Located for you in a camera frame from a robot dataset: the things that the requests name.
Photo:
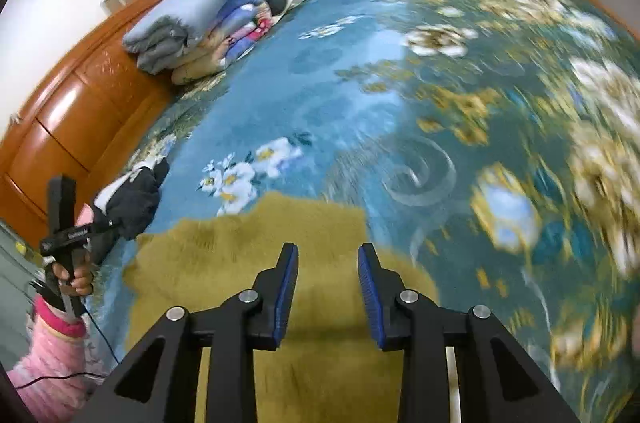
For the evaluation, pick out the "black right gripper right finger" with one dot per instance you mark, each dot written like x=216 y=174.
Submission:
x=458 y=365

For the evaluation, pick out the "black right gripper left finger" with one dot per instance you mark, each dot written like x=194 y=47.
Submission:
x=157 y=381

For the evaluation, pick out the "olive green knitted sweater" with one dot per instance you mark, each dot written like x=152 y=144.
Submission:
x=328 y=368

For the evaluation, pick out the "left hand in black glove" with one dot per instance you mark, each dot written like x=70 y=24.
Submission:
x=77 y=283

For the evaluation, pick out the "black and white garment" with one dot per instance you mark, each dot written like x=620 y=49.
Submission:
x=127 y=206

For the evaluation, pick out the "orange wooden headboard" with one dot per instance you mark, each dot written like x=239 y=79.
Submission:
x=83 y=120

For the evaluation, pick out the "blue floral bed blanket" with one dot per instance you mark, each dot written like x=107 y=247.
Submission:
x=493 y=146

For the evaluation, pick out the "stack of folded quilts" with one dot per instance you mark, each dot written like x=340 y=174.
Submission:
x=193 y=39

